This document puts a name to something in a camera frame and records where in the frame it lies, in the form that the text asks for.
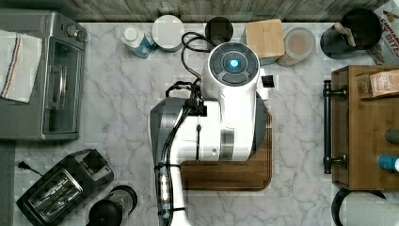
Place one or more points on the blue labelled white bottle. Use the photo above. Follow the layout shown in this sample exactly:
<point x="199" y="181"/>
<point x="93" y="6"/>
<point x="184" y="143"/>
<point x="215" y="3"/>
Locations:
<point x="137" y="42"/>

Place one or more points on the dark green mug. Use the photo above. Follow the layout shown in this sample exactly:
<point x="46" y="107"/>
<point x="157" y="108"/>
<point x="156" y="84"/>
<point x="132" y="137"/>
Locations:
<point x="219" y="30"/>

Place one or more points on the black utensil holder pot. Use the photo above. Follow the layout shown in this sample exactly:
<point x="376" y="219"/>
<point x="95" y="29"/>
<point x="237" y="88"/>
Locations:
<point x="365" y="27"/>

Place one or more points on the red white cereal box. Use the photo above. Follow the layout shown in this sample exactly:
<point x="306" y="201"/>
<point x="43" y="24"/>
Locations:
<point x="386" y="52"/>

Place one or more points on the black two-slot toaster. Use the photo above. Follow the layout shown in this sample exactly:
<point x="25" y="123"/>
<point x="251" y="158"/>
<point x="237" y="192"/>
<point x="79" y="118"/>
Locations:
<point x="75" y="180"/>

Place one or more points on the white paper towel roll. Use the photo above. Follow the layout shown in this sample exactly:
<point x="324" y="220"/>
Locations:
<point x="363" y="208"/>

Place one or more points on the wooden tea bag caddy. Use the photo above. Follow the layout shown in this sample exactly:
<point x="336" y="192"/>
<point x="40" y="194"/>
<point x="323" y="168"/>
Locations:
<point x="364" y="87"/>

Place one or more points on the striped white dish towel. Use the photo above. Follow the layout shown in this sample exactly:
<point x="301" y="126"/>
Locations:
<point x="19" y="61"/>

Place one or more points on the blue cylinder bottle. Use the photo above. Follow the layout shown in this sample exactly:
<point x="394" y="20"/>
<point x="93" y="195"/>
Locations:
<point x="388" y="162"/>

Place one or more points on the grey cylinder bottle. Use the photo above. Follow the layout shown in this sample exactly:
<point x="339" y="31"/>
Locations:
<point x="392" y="136"/>

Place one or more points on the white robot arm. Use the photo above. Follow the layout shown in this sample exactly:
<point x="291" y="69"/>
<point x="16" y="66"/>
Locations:
<point x="223" y="119"/>

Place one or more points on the white lidded round container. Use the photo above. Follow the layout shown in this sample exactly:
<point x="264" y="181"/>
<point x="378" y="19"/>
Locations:
<point x="167" y="33"/>

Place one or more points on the clear jar of colourful cereal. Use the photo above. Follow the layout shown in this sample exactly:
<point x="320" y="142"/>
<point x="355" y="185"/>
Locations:
<point x="299" y="44"/>

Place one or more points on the black coffee grinder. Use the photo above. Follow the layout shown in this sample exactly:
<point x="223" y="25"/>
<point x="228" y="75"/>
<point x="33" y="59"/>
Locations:
<point x="114" y="208"/>

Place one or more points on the silver toaster oven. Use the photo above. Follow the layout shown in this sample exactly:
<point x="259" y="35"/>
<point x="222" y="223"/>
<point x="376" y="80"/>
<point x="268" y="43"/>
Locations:
<point x="52" y="112"/>

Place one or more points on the wooden spatula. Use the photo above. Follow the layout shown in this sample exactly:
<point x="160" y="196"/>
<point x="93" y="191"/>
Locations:
<point x="347" y="32"/>

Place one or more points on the black drawer handle bar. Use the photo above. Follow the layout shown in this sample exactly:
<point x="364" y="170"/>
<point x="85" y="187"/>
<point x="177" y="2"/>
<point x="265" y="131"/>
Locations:
<point x="329" y="93"/>

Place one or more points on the dark wooden cutting board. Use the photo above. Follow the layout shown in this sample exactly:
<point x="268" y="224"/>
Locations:
<point x="252" y="175"/>

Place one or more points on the brown Stash tea bags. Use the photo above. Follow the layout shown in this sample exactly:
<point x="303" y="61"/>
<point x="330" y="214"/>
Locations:
<point x="385" y="83"/>

